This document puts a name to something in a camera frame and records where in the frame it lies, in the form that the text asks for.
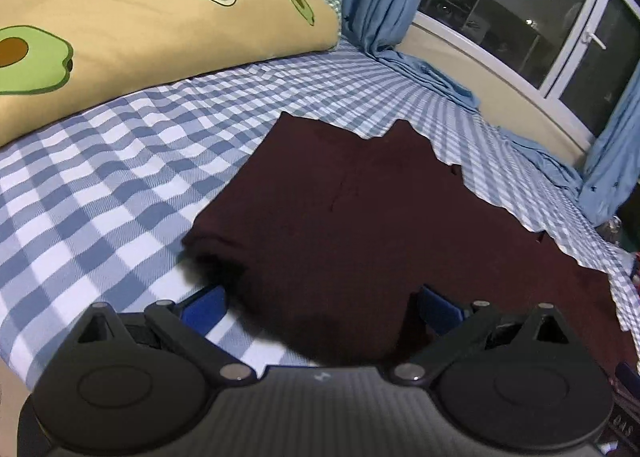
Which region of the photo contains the maroon printed sweater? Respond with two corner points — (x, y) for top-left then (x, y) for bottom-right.
(182, 114), (638, 370)

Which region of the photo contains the blue checkered bed sheet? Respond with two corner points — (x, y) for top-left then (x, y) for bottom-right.
(1, 43), (639, 385)

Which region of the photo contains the right blue star curtain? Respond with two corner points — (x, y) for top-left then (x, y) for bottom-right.
(499, 73), (639, 226)

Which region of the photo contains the yellow avocado print quilt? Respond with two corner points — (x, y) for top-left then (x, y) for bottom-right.
(1, 0), (339, 143)

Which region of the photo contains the white framed window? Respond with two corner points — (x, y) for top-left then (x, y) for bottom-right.
(418, 0), (639, 142)

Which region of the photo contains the green checkered pillow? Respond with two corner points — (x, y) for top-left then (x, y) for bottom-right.
(323, 0), (343, 39)

